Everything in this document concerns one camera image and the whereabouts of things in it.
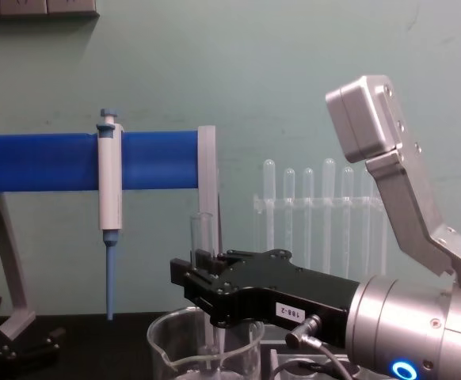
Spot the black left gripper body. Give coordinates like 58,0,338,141
0,343,62,380

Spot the clear glass beaker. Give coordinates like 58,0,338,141
147,306,266,380

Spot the clear plastic transfer pipette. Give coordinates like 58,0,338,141
341,165,355,279
262,158,276,249
283,167,296,254
322,158,336,275
302,166,315,270

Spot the grey wall socket panel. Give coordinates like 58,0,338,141
0,0,100,17

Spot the white and blue pipette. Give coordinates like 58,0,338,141
96,107,126,321

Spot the clear acrylic pipette rack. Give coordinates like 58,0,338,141
252,192,388,279

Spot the clear glass test tube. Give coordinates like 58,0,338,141
190,212,227,359

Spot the grey stand with blue bar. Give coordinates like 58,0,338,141
0,124,221,341

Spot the thin dark cable silver plug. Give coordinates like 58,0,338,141
272,313,359,380

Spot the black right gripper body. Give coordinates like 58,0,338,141
209,248,360,330

